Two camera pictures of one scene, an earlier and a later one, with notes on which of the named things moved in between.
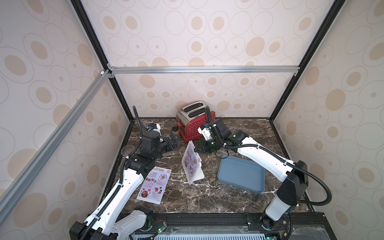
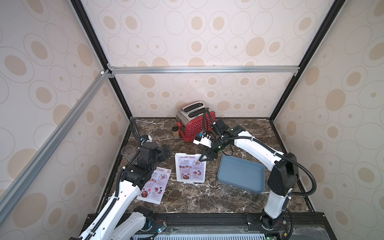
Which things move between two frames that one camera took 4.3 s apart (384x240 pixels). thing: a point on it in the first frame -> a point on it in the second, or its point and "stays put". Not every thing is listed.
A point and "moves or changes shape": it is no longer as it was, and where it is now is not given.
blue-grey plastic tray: (238, 172) stays put
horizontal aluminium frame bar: (204, 70) stays put
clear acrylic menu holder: (191, 164) moves or changes shape
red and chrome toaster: (190, 118) stays put
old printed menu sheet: (154, 185) stays put
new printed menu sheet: (191, 160) moves or changes shape
